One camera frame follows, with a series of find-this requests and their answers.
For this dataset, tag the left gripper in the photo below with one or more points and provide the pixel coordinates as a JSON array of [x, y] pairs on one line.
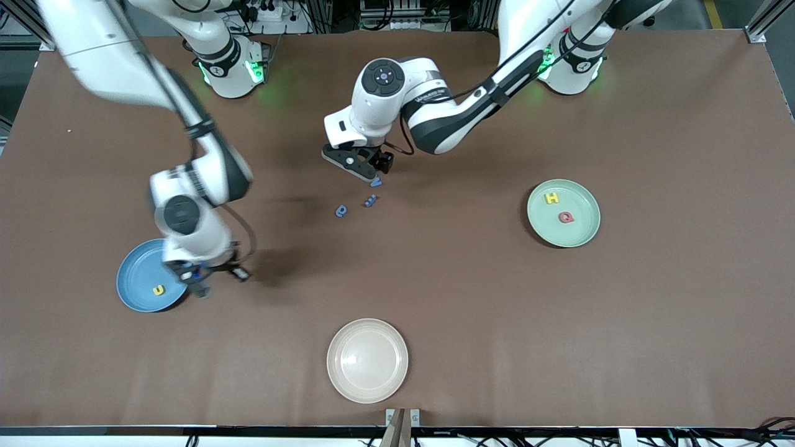
[[378, 158]]

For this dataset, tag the yellow capital letter H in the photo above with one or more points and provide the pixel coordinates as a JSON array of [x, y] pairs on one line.
[[551, 198]]

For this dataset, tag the red capital letter Q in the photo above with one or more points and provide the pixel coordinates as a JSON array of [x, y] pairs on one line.
[[559, 216]]

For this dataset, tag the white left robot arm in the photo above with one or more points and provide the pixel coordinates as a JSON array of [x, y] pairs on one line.
[[372, 112]]

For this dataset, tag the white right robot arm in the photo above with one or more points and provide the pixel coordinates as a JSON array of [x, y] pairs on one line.
[[199, 239]]

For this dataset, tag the blue lowercase letter i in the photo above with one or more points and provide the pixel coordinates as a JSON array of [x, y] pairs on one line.
[[371, 201]]

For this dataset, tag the blue round plate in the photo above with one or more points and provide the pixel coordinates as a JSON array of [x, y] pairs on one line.
[[140, 273]]

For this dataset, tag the blue lowercase letter a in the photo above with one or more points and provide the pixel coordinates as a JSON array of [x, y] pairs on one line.
[[342, 215]]

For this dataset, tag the dark equipment rack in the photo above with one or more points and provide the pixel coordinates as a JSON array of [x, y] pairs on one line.
[[404, 15]]

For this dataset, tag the beige round plate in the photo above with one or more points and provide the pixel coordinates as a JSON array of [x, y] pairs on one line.
[[367, 361]]

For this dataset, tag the white power strip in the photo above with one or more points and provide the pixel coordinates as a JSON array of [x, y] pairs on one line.
[[264, 11]]

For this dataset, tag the pale green round plate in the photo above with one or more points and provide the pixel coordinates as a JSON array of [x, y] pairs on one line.
[[568, 233]]

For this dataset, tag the metal table edge bracket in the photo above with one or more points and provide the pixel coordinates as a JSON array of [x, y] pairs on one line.
[[391, 417]]

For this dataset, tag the aluminium frame post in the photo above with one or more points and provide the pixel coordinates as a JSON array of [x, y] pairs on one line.
[[22, 11], [767, 18]]

